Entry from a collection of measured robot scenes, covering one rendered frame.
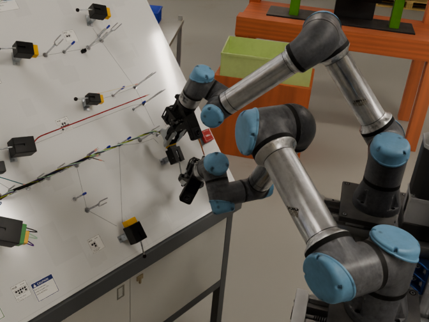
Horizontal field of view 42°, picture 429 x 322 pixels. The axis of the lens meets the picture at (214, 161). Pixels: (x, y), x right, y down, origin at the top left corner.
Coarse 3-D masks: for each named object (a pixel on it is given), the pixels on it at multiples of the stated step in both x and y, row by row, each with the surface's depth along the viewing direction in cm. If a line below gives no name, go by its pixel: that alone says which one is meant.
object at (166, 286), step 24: (192, 240) 223; (216, 240) 238; (168, 264) 216; (192, 264) 230; (216, 264) 246; (144, 288) 210; (168, 288) 223; (192, 288) 238; (144, 312) 216; (168, 312) 230
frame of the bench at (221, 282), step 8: (232, 216) 240; (224, 248) 246; (224, 256) 249; (224, 264) 252; (224, 272) 255; (224, 280) 258; (208, 288) 249; (216, 288) 255; (224, 288) 261; (200, 296) 246; (216, 296) 261; (192, 304) 243; (216, 304) 263; (176, 312) 235; (216, 312) 265; (168, 320) 232; (216, 320) 268
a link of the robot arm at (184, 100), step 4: (180, 96) 192; (184, 96) 190; (180, 100) 192; (184, 100) 191; (188, 100) 190; (192, 100) 190; (200, 100) 192; (184, 104) 192; (188, 104) 191; (192, 104) 191; (196, 104) 192; (188, 108) 192; (192, 108) 193
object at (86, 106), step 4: (88, 96) 191; (92, 96) 192; (96, 96) 193; (76, 100) 190; (84, 100) 198; (88, 100) 191; (92, 100) 191; (96, 100) 192; (100, 100) 193; (84, 104) 196; (88, 104) 193; (92, 104) 194; (96, 104) 195; (84, 108) 197; (88, 108) 198
